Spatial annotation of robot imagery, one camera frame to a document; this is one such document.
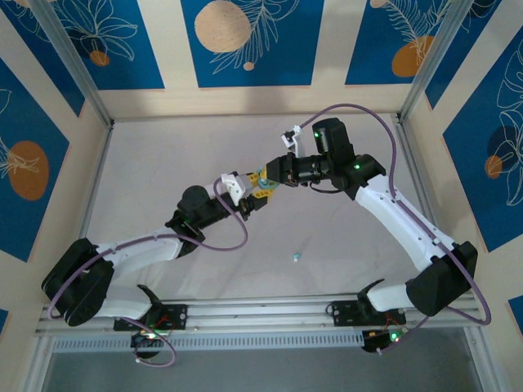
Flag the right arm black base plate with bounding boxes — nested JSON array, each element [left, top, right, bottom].
[[329, 300, 407, 327]]

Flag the aluminium frame post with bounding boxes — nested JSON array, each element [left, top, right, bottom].
[[30, 0, 114, 128], [398, 0, 479, 123]]

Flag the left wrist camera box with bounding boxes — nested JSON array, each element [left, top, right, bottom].
[[220, 172, 255, 206]]

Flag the aluminium frame leg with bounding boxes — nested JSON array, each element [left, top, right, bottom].
[[463, 326, 506, 392], [16, 336, 56, 392]]

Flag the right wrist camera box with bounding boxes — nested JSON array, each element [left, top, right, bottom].
[[279, 124, 304, 158]]

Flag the aluminium mounting rail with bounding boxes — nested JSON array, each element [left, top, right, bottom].
[[34, 292, 485, 338]]

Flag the aluminium table side rail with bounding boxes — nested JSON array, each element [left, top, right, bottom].
[[59, 122, 115, 304], [391, 114, 463, 295]]

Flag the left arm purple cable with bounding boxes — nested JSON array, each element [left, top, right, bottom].
[[47, 190, 248, 368]]

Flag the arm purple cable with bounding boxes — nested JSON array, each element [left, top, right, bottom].
[[301, 102, 493, 356], [47, 190, 248, 368]]

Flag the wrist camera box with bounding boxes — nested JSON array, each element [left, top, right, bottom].
[[220, 172, 255, 206], [279, 124, 304, 158]]

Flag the grey slotted cable duct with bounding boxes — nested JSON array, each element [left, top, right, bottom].
[[51, 329, 367, 353]]

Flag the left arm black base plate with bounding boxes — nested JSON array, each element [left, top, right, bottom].
[[113, 304, 189, 332]]

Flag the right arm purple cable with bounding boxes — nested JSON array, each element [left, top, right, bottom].
[[301, 102, 493, 356]]

